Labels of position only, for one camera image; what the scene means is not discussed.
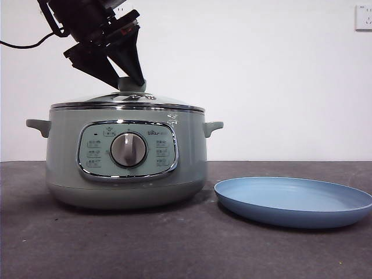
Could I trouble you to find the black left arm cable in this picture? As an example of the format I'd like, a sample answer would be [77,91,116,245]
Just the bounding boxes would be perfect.
[0,5,66,49]

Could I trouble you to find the blue round plate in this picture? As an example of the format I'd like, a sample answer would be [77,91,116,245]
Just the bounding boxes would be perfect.
[214,176,372,229]

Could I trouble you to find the pale green electric steamer pot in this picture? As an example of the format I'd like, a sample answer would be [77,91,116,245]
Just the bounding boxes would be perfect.
[26,108,224,210]

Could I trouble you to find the glass lid with green knob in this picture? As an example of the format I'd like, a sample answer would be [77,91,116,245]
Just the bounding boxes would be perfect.
[51,76,206,113]

